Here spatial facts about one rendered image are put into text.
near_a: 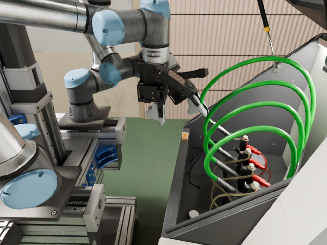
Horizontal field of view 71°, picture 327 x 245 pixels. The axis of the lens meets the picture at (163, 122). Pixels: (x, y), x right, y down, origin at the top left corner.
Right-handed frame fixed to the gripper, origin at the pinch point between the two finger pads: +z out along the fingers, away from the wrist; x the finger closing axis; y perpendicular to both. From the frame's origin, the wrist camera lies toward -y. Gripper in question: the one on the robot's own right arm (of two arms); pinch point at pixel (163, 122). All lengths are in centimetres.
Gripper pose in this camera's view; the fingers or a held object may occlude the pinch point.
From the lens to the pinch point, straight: 74.5
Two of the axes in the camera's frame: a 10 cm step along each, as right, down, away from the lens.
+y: -9.8, -0.9, 1.6
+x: -1.8, 5.1, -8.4
